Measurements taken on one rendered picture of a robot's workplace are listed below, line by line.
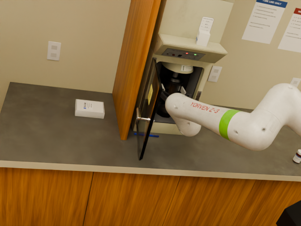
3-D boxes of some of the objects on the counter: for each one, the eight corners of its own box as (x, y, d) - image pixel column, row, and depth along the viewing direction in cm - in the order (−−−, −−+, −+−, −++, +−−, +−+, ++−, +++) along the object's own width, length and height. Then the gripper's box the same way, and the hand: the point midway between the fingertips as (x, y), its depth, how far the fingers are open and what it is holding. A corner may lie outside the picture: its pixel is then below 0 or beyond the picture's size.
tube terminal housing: (126, 106, 210) (157, -24, 171) (176, 112, 219) (216, -11, 180) (132, 131, 189) (169, -11, 150) (187, 135, 198) (234, 3, 160)
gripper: (205, 104, 172) (193, 83, 190) (161, 99, 166) (152, 78, 184) (200, 116, 176) (189, 95, 194) (156, 112, 170) (149, 90, 188)
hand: (172, 88), depth 188 cm, fingers open, 11 cm apart
